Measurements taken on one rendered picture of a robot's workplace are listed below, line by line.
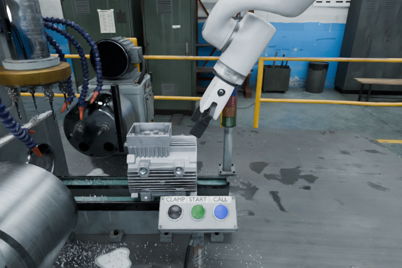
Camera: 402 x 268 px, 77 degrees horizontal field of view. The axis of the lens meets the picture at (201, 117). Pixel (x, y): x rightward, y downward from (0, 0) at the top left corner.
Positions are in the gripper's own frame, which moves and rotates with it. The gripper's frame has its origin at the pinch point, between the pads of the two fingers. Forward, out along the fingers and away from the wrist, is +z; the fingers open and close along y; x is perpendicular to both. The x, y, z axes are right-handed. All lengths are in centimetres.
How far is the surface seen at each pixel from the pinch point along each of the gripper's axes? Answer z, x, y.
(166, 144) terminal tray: 9.8, 4.5, 0.9
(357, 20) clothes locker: -163, -238, 428
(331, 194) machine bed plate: 6, -65, 18
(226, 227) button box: 8.3, -12.4, -23.1
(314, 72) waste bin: -49, -236, 438
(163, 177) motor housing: 17.5, 0.9, -3.5
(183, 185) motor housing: 17.0, -5.4, -3.5
